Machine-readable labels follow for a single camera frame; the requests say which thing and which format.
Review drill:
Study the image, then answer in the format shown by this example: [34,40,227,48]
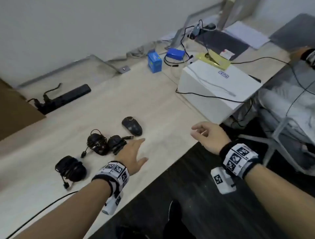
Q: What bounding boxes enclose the person's right hand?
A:
[191,121,232,156]

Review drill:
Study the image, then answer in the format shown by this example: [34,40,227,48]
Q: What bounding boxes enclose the person's left hand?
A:
[115,138,149,176]

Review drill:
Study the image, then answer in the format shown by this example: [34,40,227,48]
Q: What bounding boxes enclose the black wired mouse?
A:
[54,155,87,190]
[80,129,109,159]
[107,135,135,156]

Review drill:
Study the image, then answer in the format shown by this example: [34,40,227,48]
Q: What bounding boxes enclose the black wireless mouse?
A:
[121,116,143,137]

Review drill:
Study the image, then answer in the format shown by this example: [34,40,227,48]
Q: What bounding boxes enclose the person's right forearm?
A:
[242,163,315,239]

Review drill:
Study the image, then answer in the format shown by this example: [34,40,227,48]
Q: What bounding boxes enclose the person's left forearm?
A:
[11,178,114,239]

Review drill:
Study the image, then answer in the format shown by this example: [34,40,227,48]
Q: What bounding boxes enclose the person's leg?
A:
[116,223,148,239]
[163,216,197,239]
[256,59,315,170]

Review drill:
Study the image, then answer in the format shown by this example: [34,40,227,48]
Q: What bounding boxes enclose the person's left leg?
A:
[116,223,148,239]

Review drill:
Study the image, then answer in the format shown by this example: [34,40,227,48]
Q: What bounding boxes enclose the person's right leg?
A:
[163,216,197,239]

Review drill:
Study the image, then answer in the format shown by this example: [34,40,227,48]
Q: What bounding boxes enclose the left wrist marker band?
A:
[91,160,130,197]

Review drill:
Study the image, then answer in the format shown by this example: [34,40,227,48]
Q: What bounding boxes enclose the wrist marker band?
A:
[91,160,130,197]
[219,140,261,179]

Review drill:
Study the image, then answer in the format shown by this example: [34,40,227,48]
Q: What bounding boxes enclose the right wrist marker band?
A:
[219,140,261,179]

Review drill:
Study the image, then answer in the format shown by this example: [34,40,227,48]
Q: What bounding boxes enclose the large white box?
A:
[178,59,262,124]

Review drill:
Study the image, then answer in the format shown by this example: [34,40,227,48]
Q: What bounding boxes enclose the black shoe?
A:
[168,200,183,223]

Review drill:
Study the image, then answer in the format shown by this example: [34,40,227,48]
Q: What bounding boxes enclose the yellow packet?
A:
[196,50,232,71]

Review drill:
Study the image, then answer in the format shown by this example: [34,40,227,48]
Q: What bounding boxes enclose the black power strip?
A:
[34,84,92,116]

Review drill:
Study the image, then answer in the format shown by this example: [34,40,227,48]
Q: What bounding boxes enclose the blue battery pack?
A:
[166,48,185,60]

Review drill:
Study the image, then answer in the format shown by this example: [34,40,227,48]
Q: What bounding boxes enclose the blue cardboard box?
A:
[147,50,163,74]

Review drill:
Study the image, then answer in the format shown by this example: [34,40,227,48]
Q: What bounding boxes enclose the black desk mat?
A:
[194,29,250,61]

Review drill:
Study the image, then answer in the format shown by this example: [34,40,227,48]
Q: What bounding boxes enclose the black power plug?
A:
[43,83,62,102]

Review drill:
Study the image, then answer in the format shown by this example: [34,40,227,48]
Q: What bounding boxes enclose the white paper sheets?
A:
[222,21,271,50]

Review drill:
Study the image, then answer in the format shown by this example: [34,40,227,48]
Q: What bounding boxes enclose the black charger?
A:
[188,22,217,40]

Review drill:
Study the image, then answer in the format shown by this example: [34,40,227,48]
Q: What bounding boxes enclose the brown cardboard box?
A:
[0,77,47,142]

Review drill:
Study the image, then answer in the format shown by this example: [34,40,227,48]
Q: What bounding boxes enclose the grey monitor stand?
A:
[216,0,259,31]

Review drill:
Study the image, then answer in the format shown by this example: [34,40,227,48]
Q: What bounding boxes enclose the grey desk pad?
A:
[269,13,315,54]

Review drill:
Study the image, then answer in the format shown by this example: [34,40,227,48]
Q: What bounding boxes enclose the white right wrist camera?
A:
[211,167,237,195]

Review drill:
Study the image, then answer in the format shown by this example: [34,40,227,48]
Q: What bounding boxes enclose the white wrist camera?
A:
[211,167,237,195]
[101,189,123,215]

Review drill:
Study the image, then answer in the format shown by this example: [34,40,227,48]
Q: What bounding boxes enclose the thin black cable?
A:
[175,88,253,128]

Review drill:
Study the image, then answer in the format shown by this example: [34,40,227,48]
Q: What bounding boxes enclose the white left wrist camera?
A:
[101,189,123,215]

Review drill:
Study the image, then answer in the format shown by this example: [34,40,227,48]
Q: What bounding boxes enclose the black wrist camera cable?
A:
[5,191,79,239]

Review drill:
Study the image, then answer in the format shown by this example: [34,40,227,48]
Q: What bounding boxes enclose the black battery cable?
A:
[163,54,194,68]

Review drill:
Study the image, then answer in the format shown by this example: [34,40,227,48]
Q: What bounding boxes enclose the grey metal divider bracket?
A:
[87,54,130,74]
[164,13,197,51]

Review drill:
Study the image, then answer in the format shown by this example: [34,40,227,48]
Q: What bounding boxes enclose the long black cable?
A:
[231,56,315,118]

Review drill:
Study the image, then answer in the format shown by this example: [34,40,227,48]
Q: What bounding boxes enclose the black charger cable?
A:
[180,19,210,57]

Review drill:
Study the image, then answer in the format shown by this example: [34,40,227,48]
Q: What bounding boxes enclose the beige cable bundle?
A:
[127,42,158,58]

